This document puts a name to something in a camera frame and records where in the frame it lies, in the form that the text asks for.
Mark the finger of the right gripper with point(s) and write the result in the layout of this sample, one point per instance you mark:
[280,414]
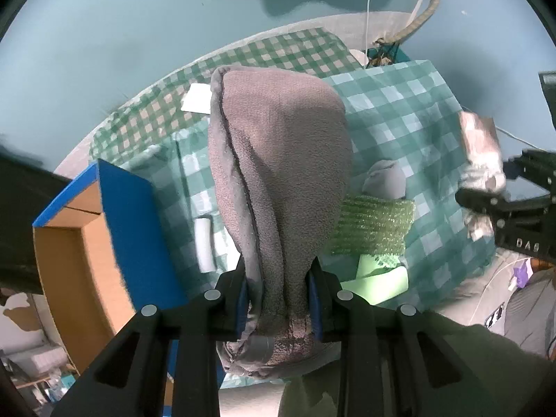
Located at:
[481,202]
[532,165]

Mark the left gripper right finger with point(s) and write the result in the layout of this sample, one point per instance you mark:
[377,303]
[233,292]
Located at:
[340,316]

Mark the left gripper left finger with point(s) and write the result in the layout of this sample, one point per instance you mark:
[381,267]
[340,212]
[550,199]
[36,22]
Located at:
[217,315]

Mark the pink white plastic bag bundle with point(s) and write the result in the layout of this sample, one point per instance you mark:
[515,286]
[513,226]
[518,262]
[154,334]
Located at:
[484,169]

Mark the light green foam piece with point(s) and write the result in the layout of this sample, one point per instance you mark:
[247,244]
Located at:
[379,277]

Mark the white foam roll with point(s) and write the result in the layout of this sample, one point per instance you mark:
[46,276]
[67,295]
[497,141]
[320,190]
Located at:
[203,245]

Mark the green glitter scrub sponge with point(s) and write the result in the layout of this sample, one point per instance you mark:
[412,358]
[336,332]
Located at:
[369,225]

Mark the grey fleece towel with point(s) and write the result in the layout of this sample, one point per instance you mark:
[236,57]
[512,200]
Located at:
[281,158]

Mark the grey cloth ball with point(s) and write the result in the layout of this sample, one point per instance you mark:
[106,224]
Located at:
[385,180]

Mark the blue cardboard box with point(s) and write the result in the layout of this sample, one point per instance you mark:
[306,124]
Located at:
[139,345]

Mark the teal checked plastic cloth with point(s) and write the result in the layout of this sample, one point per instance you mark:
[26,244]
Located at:
[404,112]

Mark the white paper card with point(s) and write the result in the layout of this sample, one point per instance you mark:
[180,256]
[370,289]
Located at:
[197,99]

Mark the green beige checked cloth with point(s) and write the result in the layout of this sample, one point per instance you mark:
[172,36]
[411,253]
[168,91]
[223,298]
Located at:
[156,112]

